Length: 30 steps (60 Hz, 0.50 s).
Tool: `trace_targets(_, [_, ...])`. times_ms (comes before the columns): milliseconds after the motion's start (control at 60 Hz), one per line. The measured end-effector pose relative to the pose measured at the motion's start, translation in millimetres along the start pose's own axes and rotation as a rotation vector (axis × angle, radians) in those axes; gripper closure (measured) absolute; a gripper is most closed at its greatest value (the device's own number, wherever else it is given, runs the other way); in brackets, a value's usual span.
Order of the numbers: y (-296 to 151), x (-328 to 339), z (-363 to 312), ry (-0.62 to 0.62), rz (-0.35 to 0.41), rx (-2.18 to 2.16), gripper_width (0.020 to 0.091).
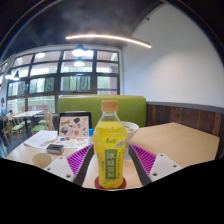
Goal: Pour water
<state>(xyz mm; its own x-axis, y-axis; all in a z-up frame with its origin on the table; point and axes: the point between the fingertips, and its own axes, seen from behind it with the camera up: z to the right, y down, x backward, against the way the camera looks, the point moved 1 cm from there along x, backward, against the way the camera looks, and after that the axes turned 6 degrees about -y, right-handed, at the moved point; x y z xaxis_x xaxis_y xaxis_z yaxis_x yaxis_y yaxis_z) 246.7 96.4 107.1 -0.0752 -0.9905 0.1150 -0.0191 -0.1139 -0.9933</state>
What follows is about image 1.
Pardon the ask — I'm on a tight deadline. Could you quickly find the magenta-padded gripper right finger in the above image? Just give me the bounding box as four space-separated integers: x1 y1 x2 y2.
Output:
128 143 184 186

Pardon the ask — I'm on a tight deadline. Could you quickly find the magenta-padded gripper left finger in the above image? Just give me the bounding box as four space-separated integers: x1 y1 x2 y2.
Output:
44 143 94 187

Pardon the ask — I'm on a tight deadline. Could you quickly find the yellow drink bottle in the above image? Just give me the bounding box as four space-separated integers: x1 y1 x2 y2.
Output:
92 99 128 190

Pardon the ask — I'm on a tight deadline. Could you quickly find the small dark flat device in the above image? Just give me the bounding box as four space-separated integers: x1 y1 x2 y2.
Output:
45 143 65 155

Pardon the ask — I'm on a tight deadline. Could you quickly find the white cup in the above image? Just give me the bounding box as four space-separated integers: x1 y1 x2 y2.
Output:
31 152 54 170

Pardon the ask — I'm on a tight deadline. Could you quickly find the white paper sheet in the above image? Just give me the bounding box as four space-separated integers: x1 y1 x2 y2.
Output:
23 129 59 149

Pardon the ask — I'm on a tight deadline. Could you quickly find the flat round red coaster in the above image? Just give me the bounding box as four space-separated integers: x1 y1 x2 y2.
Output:
94 175 128 191

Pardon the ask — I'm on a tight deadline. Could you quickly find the group of wooden green-seated chairs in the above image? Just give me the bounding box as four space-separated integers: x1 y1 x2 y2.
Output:
0 111 56 143

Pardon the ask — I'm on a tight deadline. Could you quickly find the white bowl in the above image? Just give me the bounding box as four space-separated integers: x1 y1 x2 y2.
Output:
120 120 140 143

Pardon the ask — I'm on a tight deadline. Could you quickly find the light wooden dining table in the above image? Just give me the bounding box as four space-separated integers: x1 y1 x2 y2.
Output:
12 110 44 134

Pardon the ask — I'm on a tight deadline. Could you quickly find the green upholstered bench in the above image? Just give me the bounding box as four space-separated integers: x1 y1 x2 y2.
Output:
57 95 148 128

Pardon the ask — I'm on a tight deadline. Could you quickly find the person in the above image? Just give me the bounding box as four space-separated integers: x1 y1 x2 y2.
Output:
0 97 8 118

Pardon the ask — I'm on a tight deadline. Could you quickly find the large black-framed window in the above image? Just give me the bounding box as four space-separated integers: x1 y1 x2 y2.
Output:
0 49 121 114

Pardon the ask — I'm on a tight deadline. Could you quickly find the group of pendant lamps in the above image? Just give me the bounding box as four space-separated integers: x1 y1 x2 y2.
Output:
3 43 87 81

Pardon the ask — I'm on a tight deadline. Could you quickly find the long curved ceiling light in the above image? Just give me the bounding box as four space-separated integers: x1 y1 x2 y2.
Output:
65 33 152 49

